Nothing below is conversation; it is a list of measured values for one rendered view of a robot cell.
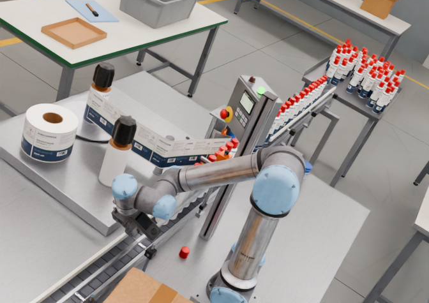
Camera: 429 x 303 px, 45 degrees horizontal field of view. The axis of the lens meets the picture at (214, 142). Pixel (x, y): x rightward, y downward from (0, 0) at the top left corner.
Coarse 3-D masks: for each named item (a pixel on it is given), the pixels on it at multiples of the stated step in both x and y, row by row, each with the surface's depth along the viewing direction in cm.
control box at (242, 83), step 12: (240, 84) 183; (252, 84) 181; (264, 84) 185; (240, 96) 183; (252, 96) 177; (228, 108) 190; (276, 108) 178; (228, 120) 189; (240, 132) 182; (264, 132) 183
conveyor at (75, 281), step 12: (192, 204) 212; (180, 216) 204; (168, 228) 196; (132, 240) 184; (144, 240) 186; (108, 252) 176; (120, 252) 178; (132, 252) 180; (96, 264) 170; (120, 264) 174; (84, 276) 165; (108, 276) 168; (60, 288) 158; (72, 288) 159; (84, 288) 161; (96, 288) 163; (48, 300) 153; (72, 300) 156
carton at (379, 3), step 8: (368, 0) 658; (376, 0) 653; (384, 0) 649; (392, 0) 644; (360, 8) 666; (368, 8) 661; (376, 8) 657; (384, 8) 653; (376, 16) 661; (384, 16) 656
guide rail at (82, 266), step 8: (152, 216) 194; (120, 240) 179; (104, 248) 172; (96, 256) 168; (88, 264) 166; (72, 272) 160; (64, 280) 157; (56, 288) 154; (40, 296) 149; (48, 296) 152
